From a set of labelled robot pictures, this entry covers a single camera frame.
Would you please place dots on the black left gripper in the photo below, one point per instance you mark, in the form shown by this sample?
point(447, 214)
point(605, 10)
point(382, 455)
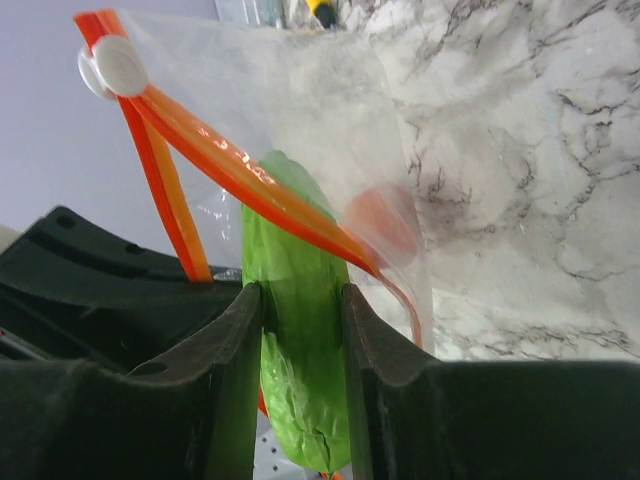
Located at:
point(71, 290)

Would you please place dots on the clear plastic organizer box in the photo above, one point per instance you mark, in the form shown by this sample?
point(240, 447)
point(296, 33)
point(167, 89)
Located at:
point(252, 12)

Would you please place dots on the green cucumber toy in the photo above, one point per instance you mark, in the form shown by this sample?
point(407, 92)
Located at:
point(302, 372)

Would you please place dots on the peach toy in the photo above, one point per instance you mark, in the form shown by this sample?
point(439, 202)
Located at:
point(385, 218)

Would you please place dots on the clear zip bag orange zipper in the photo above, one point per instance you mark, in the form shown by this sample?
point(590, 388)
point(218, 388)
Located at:
point(292, 124)

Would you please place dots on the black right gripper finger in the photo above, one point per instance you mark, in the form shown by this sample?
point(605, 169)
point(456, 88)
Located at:
point(412, 416)

